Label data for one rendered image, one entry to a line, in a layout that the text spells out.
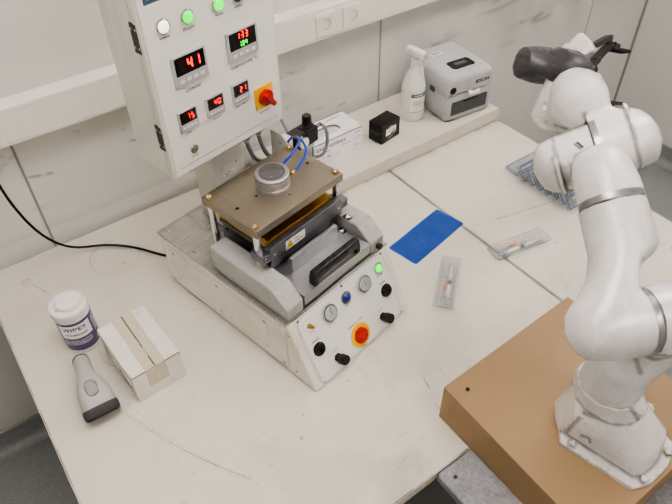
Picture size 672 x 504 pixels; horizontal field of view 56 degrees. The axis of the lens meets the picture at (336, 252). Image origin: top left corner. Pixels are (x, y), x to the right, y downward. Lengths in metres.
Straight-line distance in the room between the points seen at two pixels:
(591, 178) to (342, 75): 1.26
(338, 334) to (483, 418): 0.38
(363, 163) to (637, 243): 1.12
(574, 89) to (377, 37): 1.11
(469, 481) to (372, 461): 0.20
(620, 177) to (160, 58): 0.84
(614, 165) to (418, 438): 0.69
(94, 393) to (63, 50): 0.83
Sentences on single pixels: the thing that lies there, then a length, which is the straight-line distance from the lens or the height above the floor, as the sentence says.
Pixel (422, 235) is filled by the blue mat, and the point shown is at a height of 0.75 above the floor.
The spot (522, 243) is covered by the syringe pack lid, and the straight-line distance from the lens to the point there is 1.83.
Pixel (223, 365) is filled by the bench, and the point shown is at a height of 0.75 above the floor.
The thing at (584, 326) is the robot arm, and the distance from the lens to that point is 1.04.
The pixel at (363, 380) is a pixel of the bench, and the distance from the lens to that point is 1.49.
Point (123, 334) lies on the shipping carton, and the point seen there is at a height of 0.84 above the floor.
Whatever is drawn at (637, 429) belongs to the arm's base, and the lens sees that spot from 1.30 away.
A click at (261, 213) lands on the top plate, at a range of 1.35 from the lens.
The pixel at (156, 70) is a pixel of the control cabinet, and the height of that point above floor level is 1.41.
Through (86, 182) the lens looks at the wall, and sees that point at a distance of 1.92.
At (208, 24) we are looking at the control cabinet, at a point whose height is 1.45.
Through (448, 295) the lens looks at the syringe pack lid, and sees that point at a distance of 1.65.
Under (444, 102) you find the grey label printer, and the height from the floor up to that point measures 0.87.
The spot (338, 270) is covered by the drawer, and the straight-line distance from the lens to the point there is 1.42.
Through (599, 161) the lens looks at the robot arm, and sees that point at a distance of 1.12.
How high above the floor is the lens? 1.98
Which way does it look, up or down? 44 degrees down
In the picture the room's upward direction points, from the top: 1 degrees counter-clockwise
